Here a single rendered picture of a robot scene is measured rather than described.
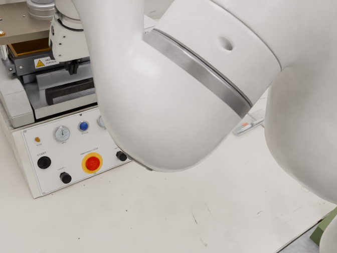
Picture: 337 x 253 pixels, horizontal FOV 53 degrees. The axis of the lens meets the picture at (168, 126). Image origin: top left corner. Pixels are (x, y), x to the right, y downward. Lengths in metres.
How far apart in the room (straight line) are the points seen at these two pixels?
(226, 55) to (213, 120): 0.04
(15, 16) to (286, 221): 0.88
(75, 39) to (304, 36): 0.56
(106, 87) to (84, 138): 0.70
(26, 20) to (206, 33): 0.74
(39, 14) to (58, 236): 0.54
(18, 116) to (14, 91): 0.06
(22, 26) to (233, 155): 0.70
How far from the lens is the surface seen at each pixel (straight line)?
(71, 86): 0.86
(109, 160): 0.98
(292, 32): 0.25
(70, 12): 0.69
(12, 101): 0.87
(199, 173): 1.01
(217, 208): 0.95
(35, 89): 0.93
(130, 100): 0.23
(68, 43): 0.76
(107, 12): 0.24
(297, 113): 0.32
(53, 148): 0.91
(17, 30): 0.90
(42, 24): 0.91
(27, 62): 0.90
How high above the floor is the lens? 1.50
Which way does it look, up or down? 41 degrees down
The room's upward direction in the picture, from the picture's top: 9 degrees clockwise
